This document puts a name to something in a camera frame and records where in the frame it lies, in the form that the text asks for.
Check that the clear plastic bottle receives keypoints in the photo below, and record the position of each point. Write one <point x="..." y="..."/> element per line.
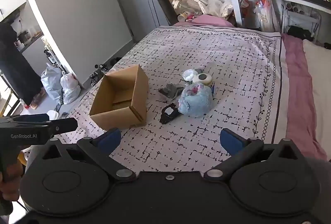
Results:
<point x="181" y="5"/>

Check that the pink bed sheet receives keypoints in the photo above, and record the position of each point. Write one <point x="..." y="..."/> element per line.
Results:
<point x="297" y="79"/>

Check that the white printed shopping bag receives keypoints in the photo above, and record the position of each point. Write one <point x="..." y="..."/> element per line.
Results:
<point x="263" y="16"/>

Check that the grey plastic bag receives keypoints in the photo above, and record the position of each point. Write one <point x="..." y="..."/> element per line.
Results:
<point x="51" y="82"/>

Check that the black hanging garment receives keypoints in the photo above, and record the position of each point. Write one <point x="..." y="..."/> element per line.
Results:
<point x="18" y="69"/>

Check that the person's left hand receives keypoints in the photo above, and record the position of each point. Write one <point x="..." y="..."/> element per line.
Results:
<point x="13" y="182"/>

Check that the large clear plastic bag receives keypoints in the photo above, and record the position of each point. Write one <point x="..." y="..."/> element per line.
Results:
<point x="195" y="3"/>

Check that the light blue fluffy plush toy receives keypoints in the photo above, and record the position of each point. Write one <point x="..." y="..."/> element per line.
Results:
<point x="196" y="101"/>

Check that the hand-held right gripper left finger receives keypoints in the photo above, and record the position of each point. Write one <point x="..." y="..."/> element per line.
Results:
<point x="110" y="140"/>

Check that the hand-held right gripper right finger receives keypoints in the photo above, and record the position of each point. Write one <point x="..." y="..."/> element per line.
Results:
<point x="231" y="141"/>

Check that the brown cardboard box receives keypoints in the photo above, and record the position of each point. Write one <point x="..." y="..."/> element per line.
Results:
<point x="121" y="100"/>

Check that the cream pillow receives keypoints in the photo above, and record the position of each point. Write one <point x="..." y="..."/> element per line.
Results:
<point x="320" y="84"/>

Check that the round burger plush toy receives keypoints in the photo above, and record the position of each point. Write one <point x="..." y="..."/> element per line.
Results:
<point x="203" y="78"/>

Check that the white black-checked blanket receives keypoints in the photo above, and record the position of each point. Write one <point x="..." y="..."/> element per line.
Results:
<point x="206" y="45"/>

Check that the small paper cup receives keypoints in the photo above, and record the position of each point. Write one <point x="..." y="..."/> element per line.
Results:
<point x="182" y="17"/>

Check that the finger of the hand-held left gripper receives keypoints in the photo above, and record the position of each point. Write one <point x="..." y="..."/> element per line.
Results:
<point x="36" y="117"/>
<point x="63" y="125"/>

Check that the white metal rack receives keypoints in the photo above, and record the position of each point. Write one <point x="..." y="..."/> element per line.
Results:
<point x="300" y="17"/>

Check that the white knotted plastic bag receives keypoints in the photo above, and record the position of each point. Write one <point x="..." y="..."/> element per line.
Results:
<point x="70" y="88"/>

